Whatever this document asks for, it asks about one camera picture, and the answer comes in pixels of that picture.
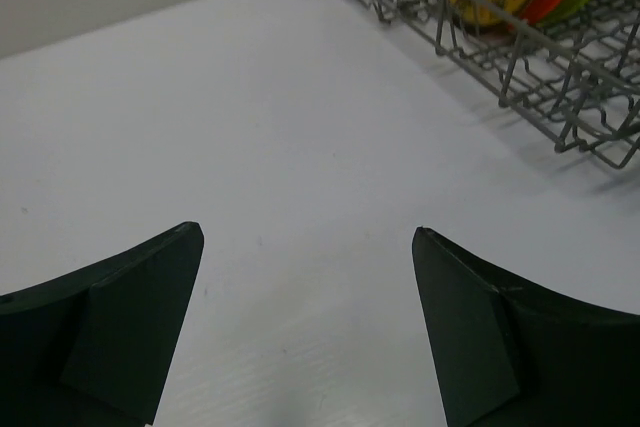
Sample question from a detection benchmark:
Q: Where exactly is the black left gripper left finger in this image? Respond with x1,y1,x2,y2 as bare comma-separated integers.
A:
1,222,204,426

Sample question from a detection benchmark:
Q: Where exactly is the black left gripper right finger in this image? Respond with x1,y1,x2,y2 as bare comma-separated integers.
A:
412,227,639,426

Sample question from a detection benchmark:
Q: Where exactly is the grey wire dish rack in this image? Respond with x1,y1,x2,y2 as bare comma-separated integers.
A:
356,0,639,169

